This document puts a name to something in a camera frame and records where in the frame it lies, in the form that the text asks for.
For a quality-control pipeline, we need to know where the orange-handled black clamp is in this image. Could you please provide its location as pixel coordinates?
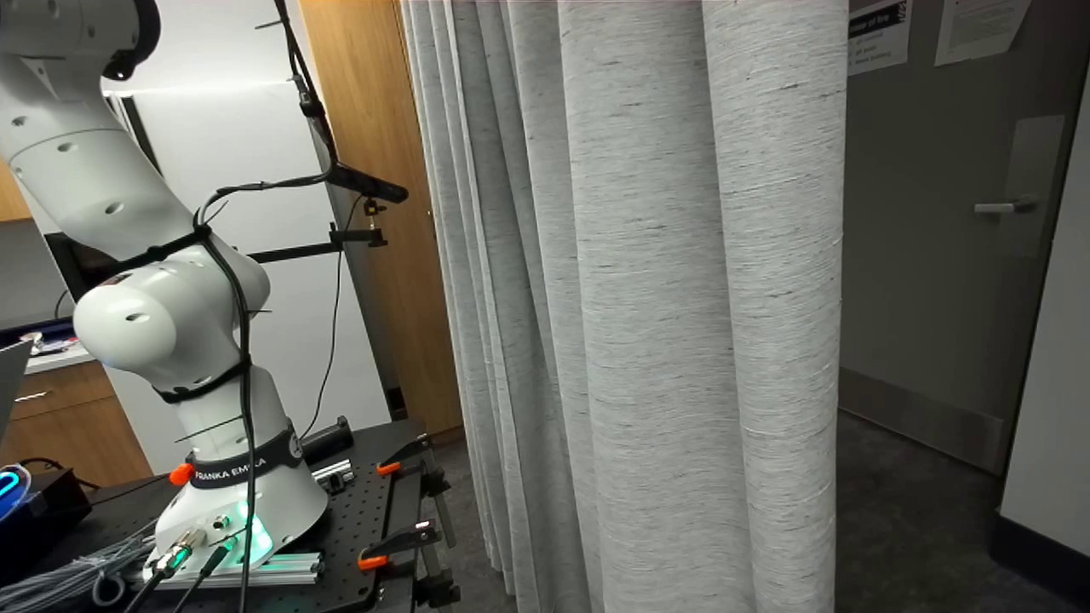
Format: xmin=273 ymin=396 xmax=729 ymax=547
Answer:
xmin=354 ymin=517 xmax=447 ymax=574
xmin=371 ymin=431 xmax=441 ymax=481

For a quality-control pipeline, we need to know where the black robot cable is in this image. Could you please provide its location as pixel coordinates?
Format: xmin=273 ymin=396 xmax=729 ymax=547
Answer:
xmin=190 ymin=168 xmax=345 ymax=613

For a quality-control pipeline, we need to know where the silver door lever handle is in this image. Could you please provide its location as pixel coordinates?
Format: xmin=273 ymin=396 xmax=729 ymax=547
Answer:
xmin=970 ymin=198 xmax=1042 ymax=221

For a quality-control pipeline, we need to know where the dark monitor screen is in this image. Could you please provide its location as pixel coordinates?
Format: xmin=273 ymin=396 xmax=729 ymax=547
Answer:
xmin=0 ymin=218 xmax=85 ymax=339

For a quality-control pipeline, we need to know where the light grey woven curtain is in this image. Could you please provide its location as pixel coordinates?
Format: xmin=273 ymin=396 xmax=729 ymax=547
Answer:
xmin=394 ymin=0 xmax=850 ymax=613

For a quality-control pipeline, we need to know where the black cylindrical handle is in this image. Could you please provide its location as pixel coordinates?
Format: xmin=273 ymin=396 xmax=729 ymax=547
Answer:
xmin=296 ymin=415 xmax=357 ymax=460

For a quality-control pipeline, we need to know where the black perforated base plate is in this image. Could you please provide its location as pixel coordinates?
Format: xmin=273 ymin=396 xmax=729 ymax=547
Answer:
xmin=0 ymin=415 xmax=463 ymax=613

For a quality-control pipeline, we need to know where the grey metal door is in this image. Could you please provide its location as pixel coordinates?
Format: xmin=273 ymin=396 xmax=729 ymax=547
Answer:
xmin=838 ymin=0 xmax=1090 ymax=481

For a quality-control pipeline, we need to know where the grey cable bundle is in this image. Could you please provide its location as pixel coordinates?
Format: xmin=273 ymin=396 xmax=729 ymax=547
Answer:
xmin=0 ymin=528 xmax=163 ymax=613

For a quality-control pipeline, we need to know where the black box with blue light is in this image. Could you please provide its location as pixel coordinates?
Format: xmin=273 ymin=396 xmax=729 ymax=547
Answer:
xmin=0 ymin=460 xmax=94 ymax=573

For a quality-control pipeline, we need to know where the white sign with black header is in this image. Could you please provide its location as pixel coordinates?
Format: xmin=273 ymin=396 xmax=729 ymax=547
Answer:
xmin=843 ymin=0 xmax=917 ymax=82

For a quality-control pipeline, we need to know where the brown wooden door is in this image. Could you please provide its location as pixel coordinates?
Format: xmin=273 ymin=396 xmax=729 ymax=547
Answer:
xmin=290 ymin=0 xmax=467 ymax=441

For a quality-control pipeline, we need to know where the white paper notice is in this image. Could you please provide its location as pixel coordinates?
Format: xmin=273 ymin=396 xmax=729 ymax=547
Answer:
xmin=928 ymin=0 xmax=1039 ymax=69

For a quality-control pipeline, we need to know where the black camera on stand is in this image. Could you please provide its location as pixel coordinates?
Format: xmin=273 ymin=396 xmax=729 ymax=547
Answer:
xmin=324 ymin=163 xmax=411 ymax=206

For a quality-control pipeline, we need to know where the black horizontal stand rod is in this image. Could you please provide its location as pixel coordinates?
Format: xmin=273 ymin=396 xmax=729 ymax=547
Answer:
xmin=245 ymin=221 xmax=390 ymax=265

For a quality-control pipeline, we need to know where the brown wooden cabinet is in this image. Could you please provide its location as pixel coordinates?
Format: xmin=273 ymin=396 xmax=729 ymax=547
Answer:
xmin=0 ymin=357 xmax=156 ymax=494

